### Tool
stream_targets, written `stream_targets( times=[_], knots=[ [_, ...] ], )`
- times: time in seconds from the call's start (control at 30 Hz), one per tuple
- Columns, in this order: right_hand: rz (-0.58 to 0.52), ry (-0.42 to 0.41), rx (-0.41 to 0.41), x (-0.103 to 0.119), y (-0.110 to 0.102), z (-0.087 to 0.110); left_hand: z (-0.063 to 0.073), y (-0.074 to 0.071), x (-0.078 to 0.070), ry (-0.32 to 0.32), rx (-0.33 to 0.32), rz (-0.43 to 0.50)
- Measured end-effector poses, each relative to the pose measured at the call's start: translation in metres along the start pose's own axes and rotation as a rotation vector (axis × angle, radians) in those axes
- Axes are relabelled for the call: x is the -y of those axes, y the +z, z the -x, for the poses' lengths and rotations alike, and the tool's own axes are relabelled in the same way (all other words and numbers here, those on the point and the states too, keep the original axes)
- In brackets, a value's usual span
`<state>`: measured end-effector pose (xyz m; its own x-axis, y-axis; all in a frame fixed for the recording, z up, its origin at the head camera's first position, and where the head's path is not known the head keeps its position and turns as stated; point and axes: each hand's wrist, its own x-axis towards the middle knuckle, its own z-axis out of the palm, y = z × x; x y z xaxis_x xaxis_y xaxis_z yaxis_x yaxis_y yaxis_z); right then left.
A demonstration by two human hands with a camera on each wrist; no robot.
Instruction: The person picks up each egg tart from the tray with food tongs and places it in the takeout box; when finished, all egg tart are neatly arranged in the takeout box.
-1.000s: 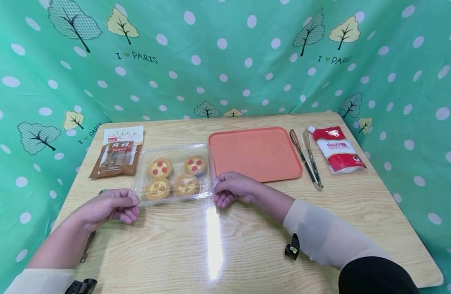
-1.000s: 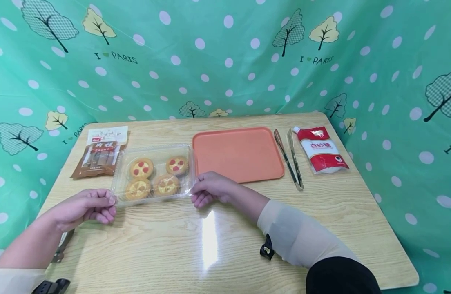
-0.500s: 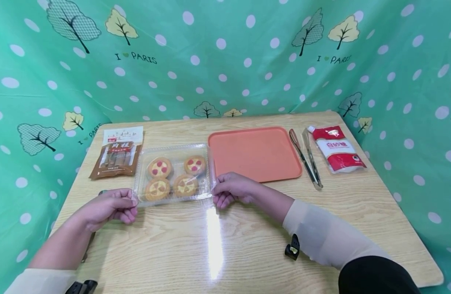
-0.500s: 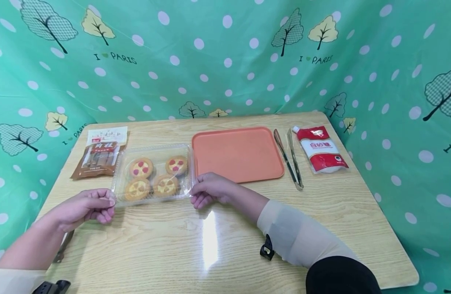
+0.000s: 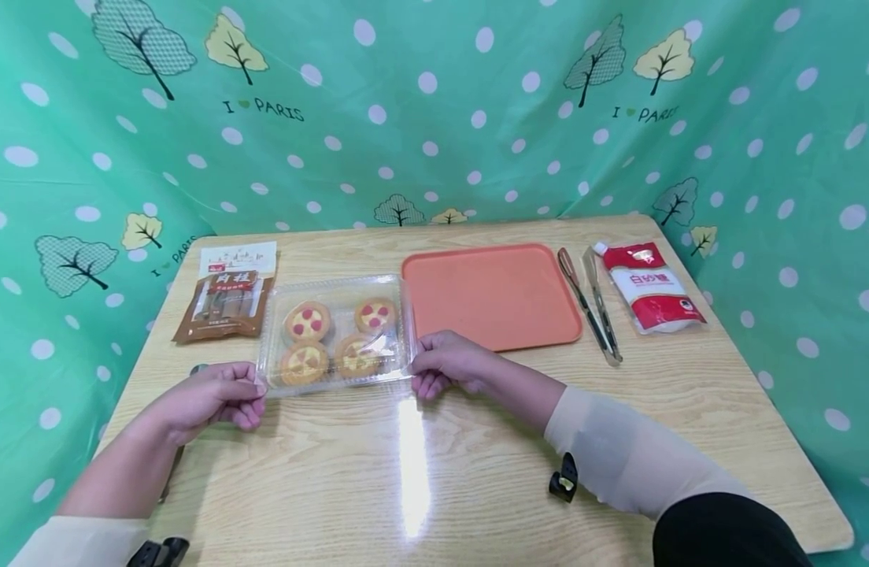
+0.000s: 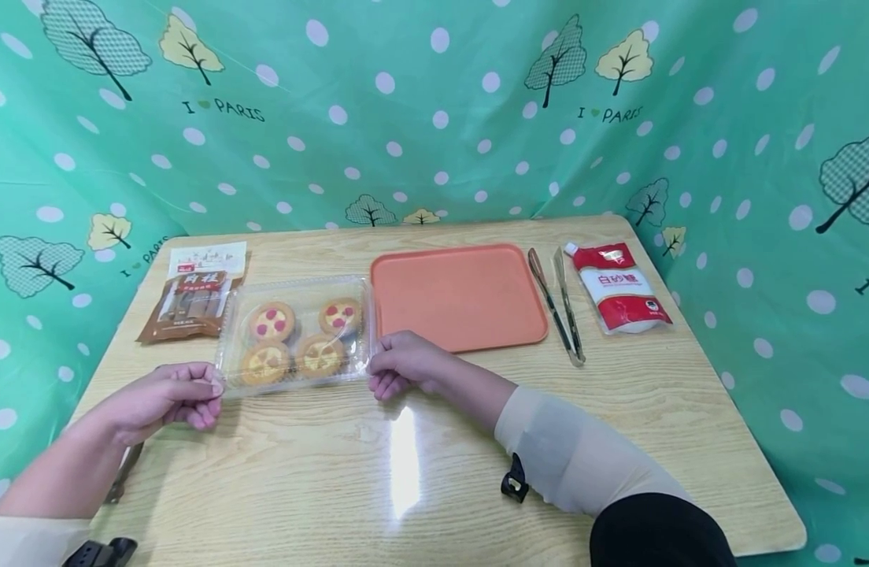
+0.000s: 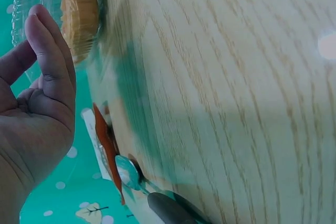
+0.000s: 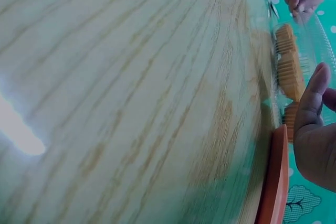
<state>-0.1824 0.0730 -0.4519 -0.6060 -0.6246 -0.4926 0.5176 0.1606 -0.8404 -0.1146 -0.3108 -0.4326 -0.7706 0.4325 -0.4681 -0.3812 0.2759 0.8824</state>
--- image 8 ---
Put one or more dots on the person's right hand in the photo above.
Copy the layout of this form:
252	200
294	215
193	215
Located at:
315	150

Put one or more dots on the person's right thumb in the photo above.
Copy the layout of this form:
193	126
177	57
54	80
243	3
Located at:
313	95

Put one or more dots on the clear plastic clamshell container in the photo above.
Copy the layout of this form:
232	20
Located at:
315	37

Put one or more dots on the yellow fluted cake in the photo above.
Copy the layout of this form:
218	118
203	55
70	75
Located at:
290	119
284	37
290	75

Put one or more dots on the orange plate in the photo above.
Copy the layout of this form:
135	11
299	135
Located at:
275	176

